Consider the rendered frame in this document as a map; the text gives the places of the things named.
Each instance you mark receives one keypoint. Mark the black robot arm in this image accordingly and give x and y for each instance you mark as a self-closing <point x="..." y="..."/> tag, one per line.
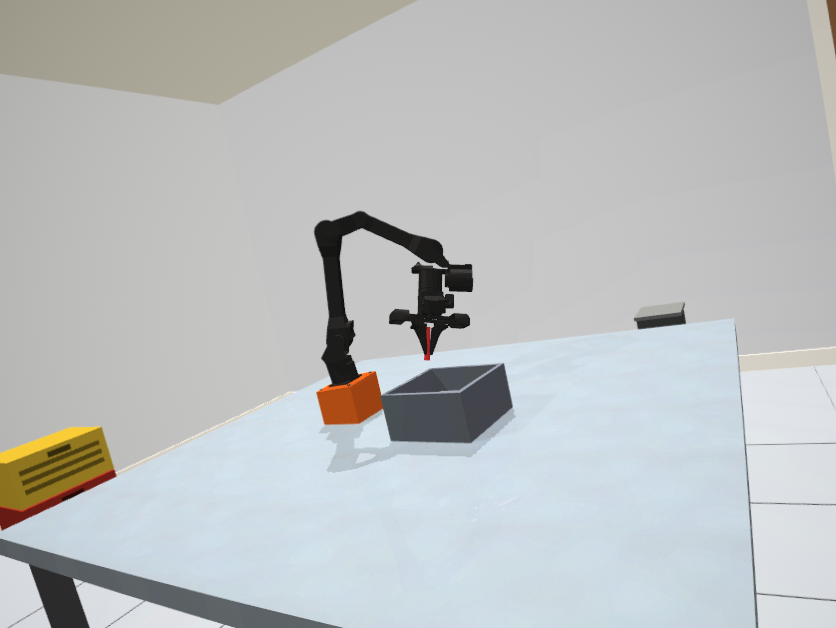
<point x="340" y="331"/>

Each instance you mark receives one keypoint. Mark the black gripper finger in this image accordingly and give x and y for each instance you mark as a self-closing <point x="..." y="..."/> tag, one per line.
<point x="420" y="329"/>
<point x="435" y="333"/>

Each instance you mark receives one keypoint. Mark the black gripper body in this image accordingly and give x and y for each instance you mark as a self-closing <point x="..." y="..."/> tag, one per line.
<point x="456" y="320"/>

